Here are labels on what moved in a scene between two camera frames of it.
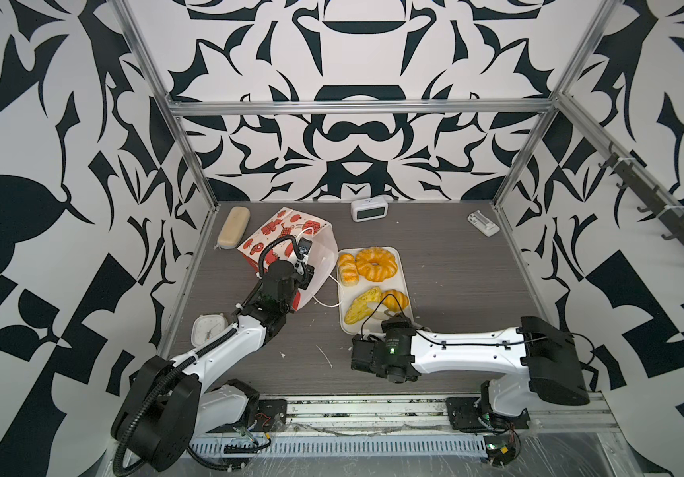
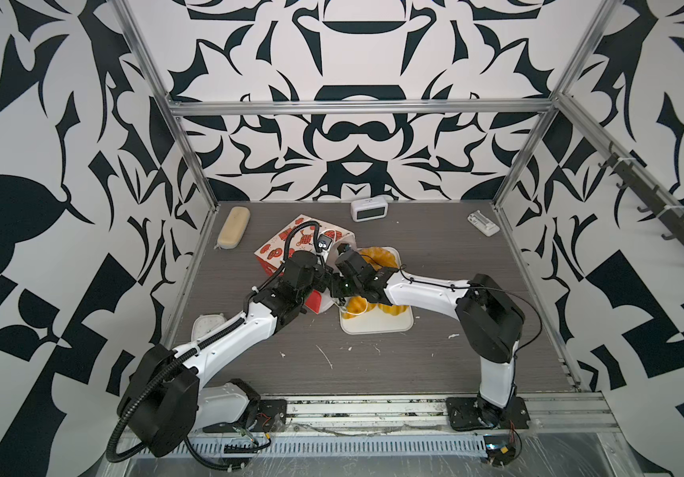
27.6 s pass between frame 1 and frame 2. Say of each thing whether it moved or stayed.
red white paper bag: moved
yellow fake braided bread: stayed
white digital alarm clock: stayed
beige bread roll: stayed
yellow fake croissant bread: stayed
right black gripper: moved
